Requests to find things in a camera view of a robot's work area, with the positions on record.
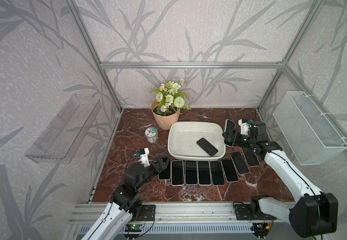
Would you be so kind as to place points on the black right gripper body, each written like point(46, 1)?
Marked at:
point(242, 140)

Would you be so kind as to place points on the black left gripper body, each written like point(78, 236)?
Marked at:
point(152, 172)

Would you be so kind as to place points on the small phone pink case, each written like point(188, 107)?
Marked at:
point(251, 158)

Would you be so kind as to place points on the phone with pink case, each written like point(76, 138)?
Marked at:
point(177, 173)

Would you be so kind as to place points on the large phone pink case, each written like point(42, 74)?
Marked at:
point(229, 125)

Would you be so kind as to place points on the phone with light blue case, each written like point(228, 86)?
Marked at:
point(191, 173)

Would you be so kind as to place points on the large phone grey case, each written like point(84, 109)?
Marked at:
point(229, 170)

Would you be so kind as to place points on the phone light blue bottom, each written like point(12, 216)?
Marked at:
point(207, 147)

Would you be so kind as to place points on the phone with cream case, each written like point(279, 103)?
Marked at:
point(204, 174)

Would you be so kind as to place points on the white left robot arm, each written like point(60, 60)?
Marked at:
point(124, 206)

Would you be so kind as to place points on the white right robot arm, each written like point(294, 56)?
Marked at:
point(313, 211)

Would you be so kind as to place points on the white plastic storage box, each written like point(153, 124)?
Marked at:
point(183, 137)

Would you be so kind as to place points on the round tin with cartoon lid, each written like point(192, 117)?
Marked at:
point(151, 135)

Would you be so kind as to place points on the beige flower pot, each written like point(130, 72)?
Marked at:
point(164, 122)

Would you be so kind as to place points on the left circuit board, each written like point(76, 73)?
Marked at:
point(134, 228)

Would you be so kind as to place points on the circuit board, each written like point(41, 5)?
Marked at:
point(257, 227)
point(134, 228)

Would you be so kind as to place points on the white and green artificial flowers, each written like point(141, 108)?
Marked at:
point(170, 98)

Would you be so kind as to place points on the right circuit board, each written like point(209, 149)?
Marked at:
point(257, 227)

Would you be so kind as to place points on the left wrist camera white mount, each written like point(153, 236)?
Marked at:
point(142, 156)

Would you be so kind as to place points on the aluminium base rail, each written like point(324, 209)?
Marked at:
point(179, 218)

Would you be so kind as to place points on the white wire mesh basket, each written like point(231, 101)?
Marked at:
point(310, 135)

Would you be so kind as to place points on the clear acrylic wall shelf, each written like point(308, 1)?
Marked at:
point(59, 142)

